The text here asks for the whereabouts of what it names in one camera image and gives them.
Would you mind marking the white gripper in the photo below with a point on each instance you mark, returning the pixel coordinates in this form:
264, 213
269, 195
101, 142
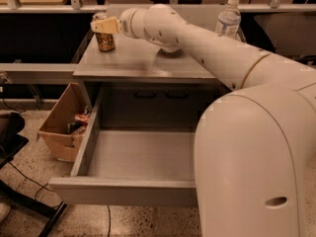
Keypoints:
124, 23

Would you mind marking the orange soda can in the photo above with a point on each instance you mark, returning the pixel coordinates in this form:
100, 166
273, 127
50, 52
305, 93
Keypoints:
105, 42

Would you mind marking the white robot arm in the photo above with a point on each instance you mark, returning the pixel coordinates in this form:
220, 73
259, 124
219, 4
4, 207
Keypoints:
251, 145

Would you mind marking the red can in box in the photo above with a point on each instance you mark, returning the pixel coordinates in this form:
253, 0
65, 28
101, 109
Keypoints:
82, 119

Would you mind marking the open grey top drawer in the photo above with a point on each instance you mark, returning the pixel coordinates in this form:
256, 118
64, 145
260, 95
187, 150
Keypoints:
138, 149

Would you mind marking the white ceramic bowl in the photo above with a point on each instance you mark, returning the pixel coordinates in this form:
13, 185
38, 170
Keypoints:
168, 48

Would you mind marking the grey metal cabinet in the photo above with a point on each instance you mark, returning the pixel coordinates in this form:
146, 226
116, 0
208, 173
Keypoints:
138, 84

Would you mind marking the brown cardboard box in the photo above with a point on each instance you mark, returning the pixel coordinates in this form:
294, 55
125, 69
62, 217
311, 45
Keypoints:
60, 132

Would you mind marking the clear plastic water bottle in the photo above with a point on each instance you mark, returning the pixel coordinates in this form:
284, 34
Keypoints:
228, 20

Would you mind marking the grey chair on right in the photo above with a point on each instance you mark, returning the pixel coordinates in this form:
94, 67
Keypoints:
292, 34

